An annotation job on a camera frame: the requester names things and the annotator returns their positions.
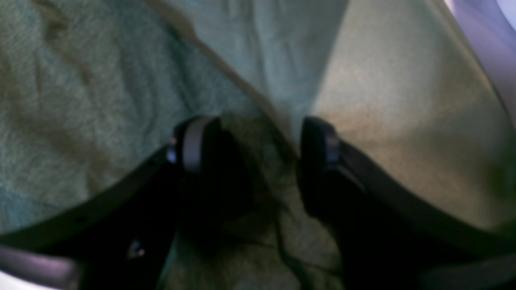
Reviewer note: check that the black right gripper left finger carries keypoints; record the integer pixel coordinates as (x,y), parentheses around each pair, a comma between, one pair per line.
(120,238)

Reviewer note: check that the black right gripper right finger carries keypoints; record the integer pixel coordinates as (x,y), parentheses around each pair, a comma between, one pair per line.
(390,239)

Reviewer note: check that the green T-shirt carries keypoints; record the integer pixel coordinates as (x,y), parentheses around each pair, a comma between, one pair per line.
(91,88)

